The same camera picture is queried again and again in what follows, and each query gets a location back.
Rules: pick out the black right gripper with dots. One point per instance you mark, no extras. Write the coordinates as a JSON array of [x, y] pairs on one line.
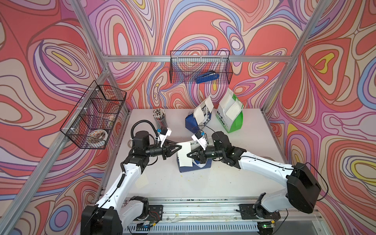
[[200, 155]]

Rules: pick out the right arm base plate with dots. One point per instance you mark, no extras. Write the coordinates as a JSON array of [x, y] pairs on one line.
[[250, 211]]

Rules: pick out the clear cup of pencils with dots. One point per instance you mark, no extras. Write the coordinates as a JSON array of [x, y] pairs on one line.
[[160, 118]]

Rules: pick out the black wire basket left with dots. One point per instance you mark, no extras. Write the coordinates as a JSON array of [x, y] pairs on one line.
[[98, 108]]

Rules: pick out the black wire basket back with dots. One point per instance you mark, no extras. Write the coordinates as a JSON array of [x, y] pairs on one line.
[[187, 65]]

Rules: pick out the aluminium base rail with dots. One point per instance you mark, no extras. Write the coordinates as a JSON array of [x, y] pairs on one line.
[[225, 216]]

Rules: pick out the blue stapler in basket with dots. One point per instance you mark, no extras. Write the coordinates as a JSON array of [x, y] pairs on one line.
[[207, 77]]

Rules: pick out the black wire basket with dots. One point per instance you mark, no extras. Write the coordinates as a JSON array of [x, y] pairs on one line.
[[187, 65], [98, 108]]

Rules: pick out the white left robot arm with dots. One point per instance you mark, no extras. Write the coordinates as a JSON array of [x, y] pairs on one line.
[[110, 216]]

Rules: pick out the green white paper bag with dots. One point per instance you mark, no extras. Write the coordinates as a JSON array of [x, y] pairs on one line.
[[229, 112]]

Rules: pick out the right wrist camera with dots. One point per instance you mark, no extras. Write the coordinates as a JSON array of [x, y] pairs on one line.
[[201, 138]]

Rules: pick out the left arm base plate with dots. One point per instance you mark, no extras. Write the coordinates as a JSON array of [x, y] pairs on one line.
[[155, 213]]

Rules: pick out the blue white paper bag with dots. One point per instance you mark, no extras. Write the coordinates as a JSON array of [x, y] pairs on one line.
[[200, 116]]

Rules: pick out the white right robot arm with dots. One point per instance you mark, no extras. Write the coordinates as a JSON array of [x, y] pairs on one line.
[[300, 187]]

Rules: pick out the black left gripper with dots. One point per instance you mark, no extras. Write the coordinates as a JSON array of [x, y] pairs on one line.
[[165, 151]]

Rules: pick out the white tape roll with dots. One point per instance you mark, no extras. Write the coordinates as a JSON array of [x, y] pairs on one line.
[[268, 158]]

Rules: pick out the dark blue paper bag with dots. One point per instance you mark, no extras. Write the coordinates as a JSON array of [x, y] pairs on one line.
[[196, 166]]

